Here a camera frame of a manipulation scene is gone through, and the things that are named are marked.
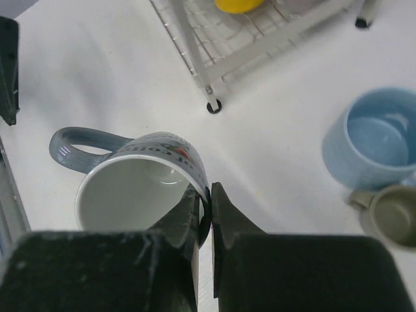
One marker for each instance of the light blue mug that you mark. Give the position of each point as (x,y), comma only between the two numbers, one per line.
(372,143)

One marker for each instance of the stainless steel dish rack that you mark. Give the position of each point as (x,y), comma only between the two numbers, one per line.
(213,44)

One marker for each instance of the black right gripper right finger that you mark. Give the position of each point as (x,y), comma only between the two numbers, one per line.
(258,271)

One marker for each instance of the small olive cup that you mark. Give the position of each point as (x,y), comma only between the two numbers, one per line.
(388,215)

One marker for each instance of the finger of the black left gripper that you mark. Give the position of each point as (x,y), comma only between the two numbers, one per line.
(9,70)

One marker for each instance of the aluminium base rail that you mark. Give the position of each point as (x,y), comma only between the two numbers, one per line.
(14,221)

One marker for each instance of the grey white small mug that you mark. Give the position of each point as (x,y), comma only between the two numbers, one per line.
(130,183)

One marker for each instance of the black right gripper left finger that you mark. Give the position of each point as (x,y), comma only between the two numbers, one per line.
(151,270)

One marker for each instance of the yellow mug black handle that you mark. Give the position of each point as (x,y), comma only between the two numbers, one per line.
(237,6)

